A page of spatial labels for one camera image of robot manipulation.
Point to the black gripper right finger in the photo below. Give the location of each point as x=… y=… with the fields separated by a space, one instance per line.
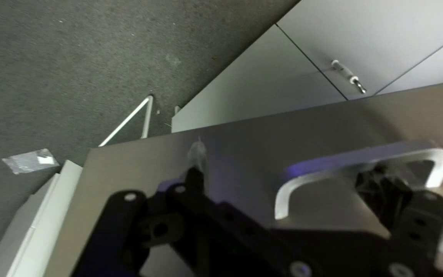
x=422 y=230

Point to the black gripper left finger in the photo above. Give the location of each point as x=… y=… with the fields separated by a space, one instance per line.
x=180 y=235

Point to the beige drawer with label holder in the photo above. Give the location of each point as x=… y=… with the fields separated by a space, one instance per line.
x=253 y=147

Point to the white stand pole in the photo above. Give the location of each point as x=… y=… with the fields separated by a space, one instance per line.
x=129 y=120

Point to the white paper scrap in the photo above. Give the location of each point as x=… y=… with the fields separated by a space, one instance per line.
x=30 y=160

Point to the white pedestal cabinet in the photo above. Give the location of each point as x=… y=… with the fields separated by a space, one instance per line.
x=283 y=77

